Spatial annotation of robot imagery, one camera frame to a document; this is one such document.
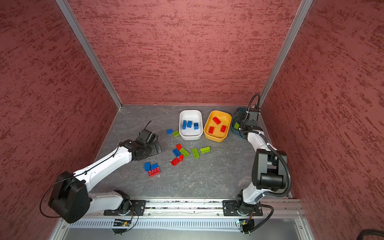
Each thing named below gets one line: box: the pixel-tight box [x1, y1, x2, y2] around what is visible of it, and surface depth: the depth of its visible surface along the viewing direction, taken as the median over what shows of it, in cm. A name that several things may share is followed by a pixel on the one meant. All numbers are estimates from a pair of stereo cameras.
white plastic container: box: [179, 109, 204, 141], surface depth 109 cm
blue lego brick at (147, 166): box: [144, 162, 151, 172], surface depth 89 cm
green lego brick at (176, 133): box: [172, 130, 180, 138], surface depth 105 cm
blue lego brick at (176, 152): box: [172, 148, 181, 158], surface depth 96 cm
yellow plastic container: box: [203, 110, 233, 143], surface depth 108 cm
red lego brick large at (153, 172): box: [148, 167, 161, 178], surface depth 87 cm
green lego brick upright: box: [192, 148, 200, 159], surface depth 94 cm
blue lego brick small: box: [150, 163, 159, 170], surface depth 89 cm
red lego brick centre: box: [170, 154, 184, 167], surface depth 91 cm
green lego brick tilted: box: [179, 147, 190, 158], surface depth 96 cm
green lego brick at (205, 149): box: [200, 146, 211, 154], surface depth 96 cm
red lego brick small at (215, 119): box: [212, 116, 221, 125], surface depth 112 cm
